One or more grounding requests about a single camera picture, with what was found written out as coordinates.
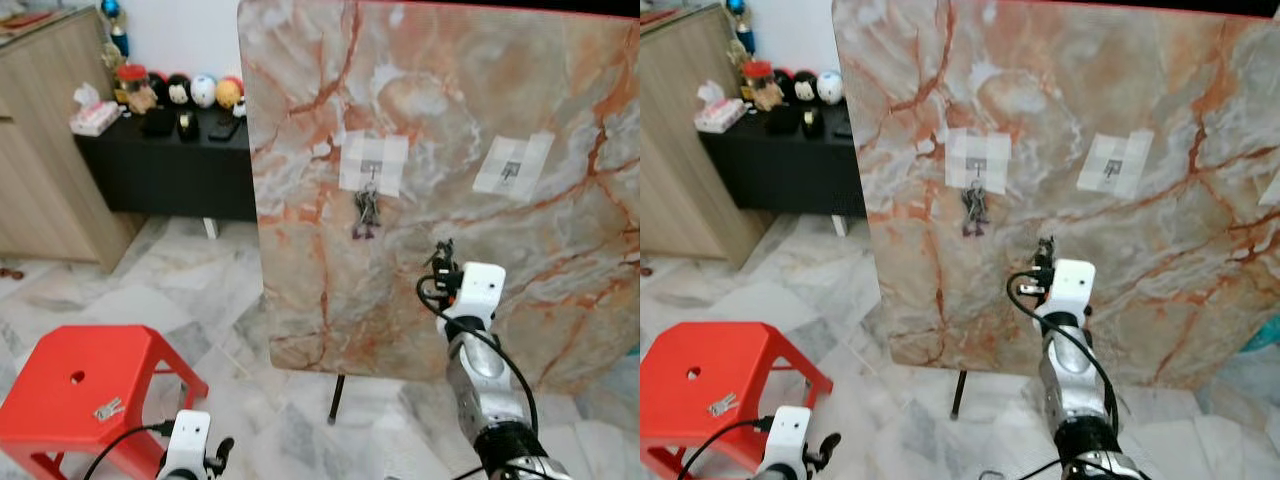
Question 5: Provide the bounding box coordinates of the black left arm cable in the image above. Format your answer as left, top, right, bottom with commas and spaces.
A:
676, 415, 779, 480
80, 420, 176, 480

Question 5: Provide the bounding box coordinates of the marble pattern folding table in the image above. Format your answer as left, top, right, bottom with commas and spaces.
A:
237, 0, 641, 393
830, 0, 1280, 391

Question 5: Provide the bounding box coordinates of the blue ball trophy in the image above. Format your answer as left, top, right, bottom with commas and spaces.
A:
725, 0, 758, 56
100, 0, 131, 56

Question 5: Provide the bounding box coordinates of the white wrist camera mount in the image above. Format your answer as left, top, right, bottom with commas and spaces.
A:
1045, 258, 1096, 321
160, 410, 213, 480
762, 405, 813, 480
455, 262, 507, 326

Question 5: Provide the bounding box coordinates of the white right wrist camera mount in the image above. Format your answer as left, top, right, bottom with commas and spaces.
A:
1045, 258, 1096, 321
455, 262, 507, 326

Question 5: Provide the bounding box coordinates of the black low TV console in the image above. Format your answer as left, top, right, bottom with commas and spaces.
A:
75, 108, 259, 241
700, 105, 869, 239

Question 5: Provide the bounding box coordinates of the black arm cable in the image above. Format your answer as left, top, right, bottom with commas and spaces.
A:
415, 272, 541, 480
80, 420, 176, 480
676, 415, 779, 480
1005, 268, 1123, 480

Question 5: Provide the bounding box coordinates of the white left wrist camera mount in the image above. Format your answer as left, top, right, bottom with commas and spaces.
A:
762, 405, 813, 480
160, 410, 213, 480

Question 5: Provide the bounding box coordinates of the red plastic stool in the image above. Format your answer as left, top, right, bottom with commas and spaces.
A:
640, 322, 834, 480
0, 325, 211, 480

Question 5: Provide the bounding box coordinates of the light wooden cabinet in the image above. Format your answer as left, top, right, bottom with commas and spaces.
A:
0, 8, 146, 273
640, 5, 771, 269

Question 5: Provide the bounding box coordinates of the dark key bunch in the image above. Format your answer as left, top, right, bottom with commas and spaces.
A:
352, 183, 383, 241
960, 180, 993, 239

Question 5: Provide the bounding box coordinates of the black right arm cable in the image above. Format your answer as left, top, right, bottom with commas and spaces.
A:
1005, 268, 1123, 480
415, 272, 541, 480

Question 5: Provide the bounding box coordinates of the pink tissue box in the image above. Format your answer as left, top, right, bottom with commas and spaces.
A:
68, 83, 123, 137
695, 80, 746, 133

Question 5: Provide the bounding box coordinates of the clear taped adhesive hook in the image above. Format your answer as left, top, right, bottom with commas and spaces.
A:
945, 128, 1013, 196
338, 130, 411, 199
1075, 128, 1156, 199
472, 130, 557, 199

